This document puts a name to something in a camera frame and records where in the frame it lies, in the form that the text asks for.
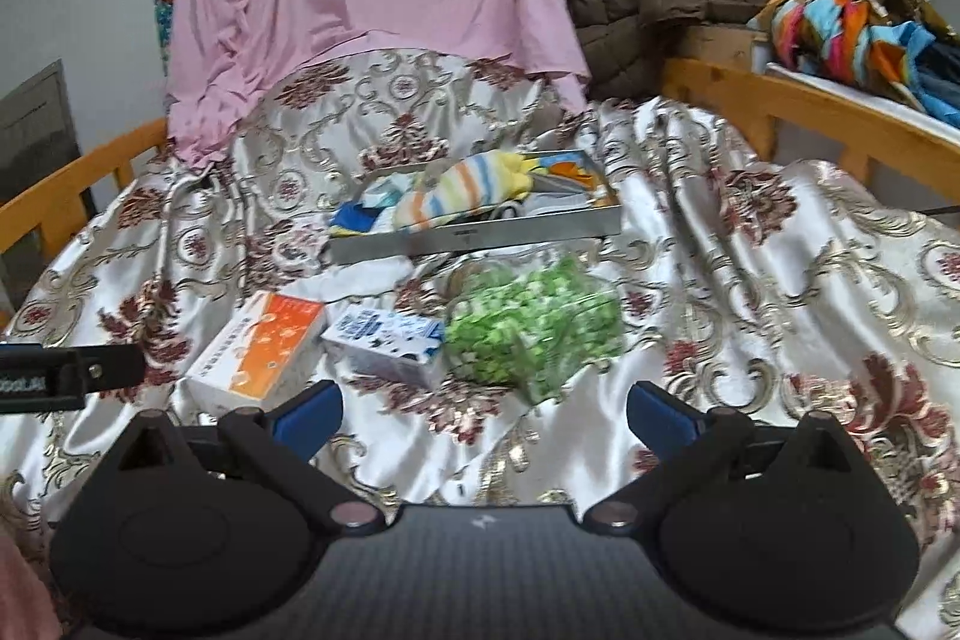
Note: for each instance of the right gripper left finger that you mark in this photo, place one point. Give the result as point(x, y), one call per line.
point(277, 448)

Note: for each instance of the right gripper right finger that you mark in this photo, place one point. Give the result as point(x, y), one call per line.
point(691, 448)

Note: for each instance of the striped pastel towel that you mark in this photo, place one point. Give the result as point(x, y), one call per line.
point(476, 184)

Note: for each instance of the orange plastic scoop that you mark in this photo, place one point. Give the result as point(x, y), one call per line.
point(565, 171)

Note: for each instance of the orange white medicine box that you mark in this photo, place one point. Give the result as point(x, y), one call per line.
point(263, 356)

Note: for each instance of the blue white milk carton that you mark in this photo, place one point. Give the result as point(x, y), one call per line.
point(389, 344)

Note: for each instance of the floral satin bed cover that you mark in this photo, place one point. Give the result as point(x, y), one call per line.
point(775, 289)

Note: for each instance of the pink fluffy sleeve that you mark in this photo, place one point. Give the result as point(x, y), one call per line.
point(26, 610)

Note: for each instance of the grey door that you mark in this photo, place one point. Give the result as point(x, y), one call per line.
point(38, 137)

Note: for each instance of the grey tray with drawing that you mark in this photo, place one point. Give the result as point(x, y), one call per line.
point(361, 228)

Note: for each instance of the colourful striped cloth bundle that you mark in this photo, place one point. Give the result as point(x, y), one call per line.
point(851, 42)

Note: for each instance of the blue denim clothes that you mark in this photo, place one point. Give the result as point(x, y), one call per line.
point(932, 71)

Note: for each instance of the blue wall poster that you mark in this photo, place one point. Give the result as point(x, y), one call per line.
point(163, 20)

